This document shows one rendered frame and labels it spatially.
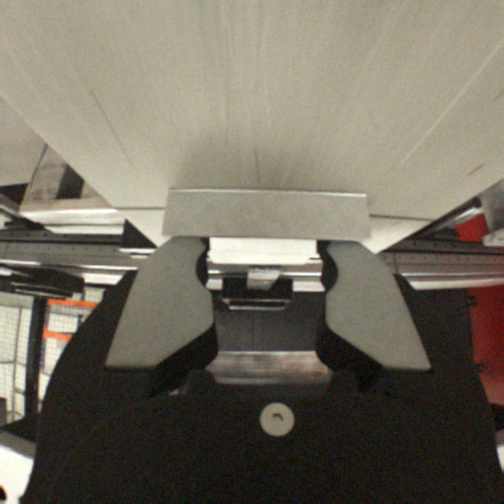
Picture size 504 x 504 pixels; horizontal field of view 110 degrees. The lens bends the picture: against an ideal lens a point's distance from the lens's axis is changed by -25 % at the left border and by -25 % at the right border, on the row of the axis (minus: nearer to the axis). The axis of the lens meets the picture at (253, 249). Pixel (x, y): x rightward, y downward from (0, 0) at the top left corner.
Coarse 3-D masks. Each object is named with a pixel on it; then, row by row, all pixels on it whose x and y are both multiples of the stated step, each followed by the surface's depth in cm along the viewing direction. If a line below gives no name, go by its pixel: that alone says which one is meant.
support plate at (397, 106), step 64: (0, 0) 2; (64, 0) 3; (128, 0) 3; (192, 0) 3; (256, 0) 3; (320, 0) 3; (384, 0) 3; (448, 0) 3; (0, 64) 3; (64, 64) 4; (128, 64) 4; (192, 64) 5; (256, 64) 5; (320, 64) 4; (384, 64) 4; (448, 64) 4; (64, 128) 6; (128, 128) 6; (192, 128) 6; (256, 128) 6; (320, 128) 6; (384, 128) 6; (448, 128) 6; (128, 192) 10; (384, 192) 10; (448, 192) 9
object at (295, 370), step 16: (224, 352) 18; (240, 352) 18; (256, 352) 18; (272, 352) 19; (288, 352) 19; (304, 352) 19; (208, 368) 18; (224, 368) 18; (240, 368) 18; (256, 368) 18; (272, 368) 18; (288, 368) 18; (304, 368) 18; (320, 368) 18; (224, 384) 17; (240, 384) 17; (256, 384) 17; (272, 384) 17; (288, 384) 17; (304, 384) 17; (320, 384) 17
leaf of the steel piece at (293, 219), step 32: (192, 192) 10; (224, 192) 10; (256, 192) 10; (288, 192) 10; (320, 192) 10; (352, 192) 10; (192, 224) 9; (224, 224) 9; (256, 224) 9; (288, 224) 9; (320, 224) 9; (352, 224) 9
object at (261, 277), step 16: (256, 272) 25; (272, 272) 24; (224, 288) 38; (240, 288) 38; (256, 288) 37; (272, 288) 39; (288, 288) 39; (240, 304) 39; (256, 304) 39; (272, 304) 39
